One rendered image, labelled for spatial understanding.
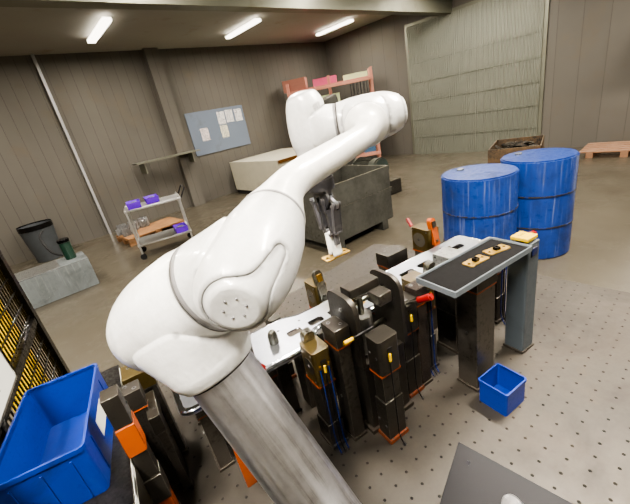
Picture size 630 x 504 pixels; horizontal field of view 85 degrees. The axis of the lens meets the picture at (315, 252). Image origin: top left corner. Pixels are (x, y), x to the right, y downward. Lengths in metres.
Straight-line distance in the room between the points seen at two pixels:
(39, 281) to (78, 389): 4.47
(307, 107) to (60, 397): 0.98
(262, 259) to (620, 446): 1.16
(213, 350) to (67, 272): 5.16
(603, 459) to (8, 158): 8.59
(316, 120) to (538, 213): 3.01
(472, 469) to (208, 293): 0.70
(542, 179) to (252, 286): 3.36
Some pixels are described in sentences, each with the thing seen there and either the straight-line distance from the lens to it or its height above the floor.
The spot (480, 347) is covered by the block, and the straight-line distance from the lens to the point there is 1.27.
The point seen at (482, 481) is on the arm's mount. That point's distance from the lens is 0.90.
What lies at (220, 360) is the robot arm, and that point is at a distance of 0.49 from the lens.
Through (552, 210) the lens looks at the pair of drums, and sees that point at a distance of 3.71.
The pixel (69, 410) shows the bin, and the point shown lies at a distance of 1.21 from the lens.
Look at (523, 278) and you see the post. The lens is 1.38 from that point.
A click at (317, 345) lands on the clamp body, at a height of 1.07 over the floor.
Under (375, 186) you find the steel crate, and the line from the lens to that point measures 4.55.
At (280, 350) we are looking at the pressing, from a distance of 1.14.
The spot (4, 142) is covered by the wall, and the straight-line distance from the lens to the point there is 8.57.
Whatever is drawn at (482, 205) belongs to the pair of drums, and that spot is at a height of 0.71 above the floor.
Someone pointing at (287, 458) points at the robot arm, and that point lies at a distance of 0.56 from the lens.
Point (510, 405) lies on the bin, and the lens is 1.31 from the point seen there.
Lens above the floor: 1.67
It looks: 22 degrees down
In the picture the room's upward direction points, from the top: 11 degrees counter-clockwise
